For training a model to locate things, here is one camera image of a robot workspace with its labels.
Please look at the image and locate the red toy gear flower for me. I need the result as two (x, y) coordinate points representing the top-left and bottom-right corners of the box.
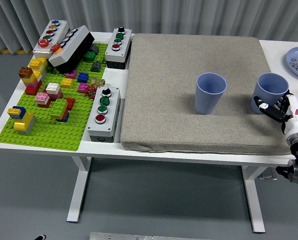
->
(85, 85), (98, 99)

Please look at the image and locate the white table leg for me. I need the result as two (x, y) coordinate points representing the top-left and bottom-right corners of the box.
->
(240, 165), (267, 234)
(66, 156), (92, 223)

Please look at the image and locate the four-button grey control box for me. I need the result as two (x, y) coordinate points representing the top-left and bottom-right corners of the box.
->
(104, 26), (133, 70)
(86, 86), (122, 144)

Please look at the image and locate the grey sloped toy brick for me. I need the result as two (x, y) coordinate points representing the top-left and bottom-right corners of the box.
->
(90, 60), (102, 73)

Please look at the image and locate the green-topped brick stack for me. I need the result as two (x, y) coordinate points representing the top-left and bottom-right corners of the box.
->
(49, 97), (76, 123)

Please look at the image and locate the white-topped brick stack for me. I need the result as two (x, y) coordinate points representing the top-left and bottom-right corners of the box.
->
(45, 82), (64, 101)

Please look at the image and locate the grey-brown fabric mat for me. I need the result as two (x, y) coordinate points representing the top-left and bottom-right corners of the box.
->
(119, 33), (298, 156)

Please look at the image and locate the green studded baseplate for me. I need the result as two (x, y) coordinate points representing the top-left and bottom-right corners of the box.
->
(0, 42), (109, 152)

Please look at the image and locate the blue ribbed plastic cup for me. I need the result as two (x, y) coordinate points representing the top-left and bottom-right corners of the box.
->
(194, 72), (227, 115)
(249, 72), (290, 115)

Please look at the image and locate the blue yellow brick duck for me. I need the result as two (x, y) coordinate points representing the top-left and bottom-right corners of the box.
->
(6, 105), (37, 136)

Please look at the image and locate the blue toy brick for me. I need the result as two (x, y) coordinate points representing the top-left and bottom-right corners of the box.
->
(77, 71), (91, 84)

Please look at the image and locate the grey pleated curtain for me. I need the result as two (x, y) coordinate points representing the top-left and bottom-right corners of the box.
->
(0, 0), (298, 54)

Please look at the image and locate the grey bracket under table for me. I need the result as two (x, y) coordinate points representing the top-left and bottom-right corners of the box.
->
(257, 167), (277, 181)

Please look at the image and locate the yellow toy brick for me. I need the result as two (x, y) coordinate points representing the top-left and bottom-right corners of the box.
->
(60, 77), (74, 89)

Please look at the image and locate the yellow black floor tape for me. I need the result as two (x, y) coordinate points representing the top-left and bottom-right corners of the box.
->
(0, 48), (35, 54)

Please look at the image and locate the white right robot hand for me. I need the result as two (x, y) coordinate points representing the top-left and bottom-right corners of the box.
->
(253, 92), (298, 141)

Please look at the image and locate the tilted white black-based button box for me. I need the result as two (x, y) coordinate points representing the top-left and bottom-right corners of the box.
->
(47, 24), (96, 75)

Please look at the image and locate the silver metal plate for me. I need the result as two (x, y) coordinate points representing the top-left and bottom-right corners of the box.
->
(89, 231), (215, 240)

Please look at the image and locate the blue plate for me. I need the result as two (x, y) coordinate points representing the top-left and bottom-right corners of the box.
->
(285, 46), (298, 81)

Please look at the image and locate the yellow white brick stack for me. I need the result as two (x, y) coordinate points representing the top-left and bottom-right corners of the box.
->
(28, 56), (49, 82)

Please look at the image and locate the dark green toy brick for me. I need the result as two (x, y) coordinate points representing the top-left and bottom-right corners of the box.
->
(83, 50), (96, 62)

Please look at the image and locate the pink-topped brick stack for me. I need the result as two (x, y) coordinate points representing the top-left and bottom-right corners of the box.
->
(34, 92), (52, 109)

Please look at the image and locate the tan toy piece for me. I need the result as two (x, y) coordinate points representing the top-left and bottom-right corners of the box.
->
(90, 77), (106, 88)

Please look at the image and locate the five-button white control box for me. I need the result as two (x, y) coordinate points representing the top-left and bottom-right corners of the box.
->
(32, 19), (70, 60)

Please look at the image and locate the brown-topped brick tower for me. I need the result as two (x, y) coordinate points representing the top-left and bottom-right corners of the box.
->
(17, 66), (43, 96)

